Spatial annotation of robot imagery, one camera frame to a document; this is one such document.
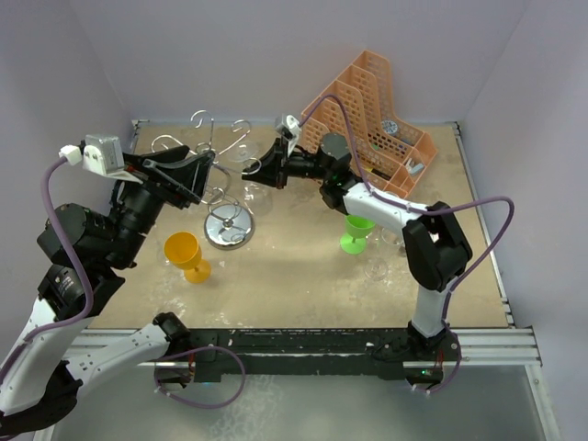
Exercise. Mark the silver wire wine glass rack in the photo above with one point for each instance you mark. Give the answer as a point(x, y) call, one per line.
point(226, 222)

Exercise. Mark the green plastic goblet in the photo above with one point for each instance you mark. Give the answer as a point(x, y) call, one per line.
point(357, 229)

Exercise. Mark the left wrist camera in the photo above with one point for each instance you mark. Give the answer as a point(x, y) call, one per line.
point(98, 153)

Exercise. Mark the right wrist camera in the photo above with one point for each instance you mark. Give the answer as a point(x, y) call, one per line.
point(289, 130)

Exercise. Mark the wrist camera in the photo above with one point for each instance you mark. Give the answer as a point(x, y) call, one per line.
point(289, 130)
point(98, 153)

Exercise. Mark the clear wine glass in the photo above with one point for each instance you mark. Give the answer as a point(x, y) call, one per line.
point(382, 245)
point(256, 197)

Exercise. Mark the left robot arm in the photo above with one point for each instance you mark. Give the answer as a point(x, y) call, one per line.
point(87, 250)

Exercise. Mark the orange plastic file organizer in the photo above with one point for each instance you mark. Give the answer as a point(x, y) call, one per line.
point(393, 153)

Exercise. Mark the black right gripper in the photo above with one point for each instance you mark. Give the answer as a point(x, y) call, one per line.
point(270, 167)

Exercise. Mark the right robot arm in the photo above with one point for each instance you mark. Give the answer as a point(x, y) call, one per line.
point(436, 248)

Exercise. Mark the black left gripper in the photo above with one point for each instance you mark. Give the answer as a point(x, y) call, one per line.
point(178, 177)

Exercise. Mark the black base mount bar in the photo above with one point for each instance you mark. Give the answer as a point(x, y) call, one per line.
point(384, 353)

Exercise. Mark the orange plastic goblet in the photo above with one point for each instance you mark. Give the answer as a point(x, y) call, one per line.
point(183, 251)

